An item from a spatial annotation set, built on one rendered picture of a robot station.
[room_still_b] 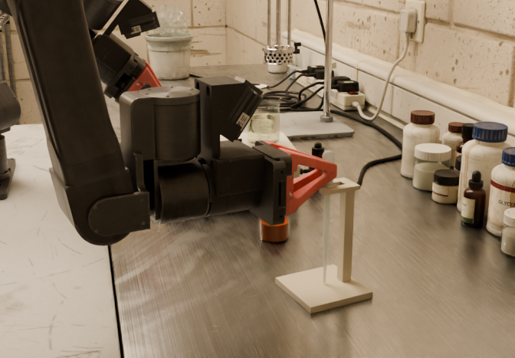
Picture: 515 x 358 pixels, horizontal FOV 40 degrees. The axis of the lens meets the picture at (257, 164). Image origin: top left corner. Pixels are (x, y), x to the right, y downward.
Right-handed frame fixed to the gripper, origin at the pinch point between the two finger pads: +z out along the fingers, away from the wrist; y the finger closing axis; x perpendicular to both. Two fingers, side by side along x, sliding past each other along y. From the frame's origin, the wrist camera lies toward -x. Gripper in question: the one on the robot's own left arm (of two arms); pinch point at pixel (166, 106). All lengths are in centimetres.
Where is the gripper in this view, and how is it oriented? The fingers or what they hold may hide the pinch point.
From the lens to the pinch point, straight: 110.9
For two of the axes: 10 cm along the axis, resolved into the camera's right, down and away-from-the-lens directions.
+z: 7.6, 5.8, 2.8
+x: -6.3, 7.6, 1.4
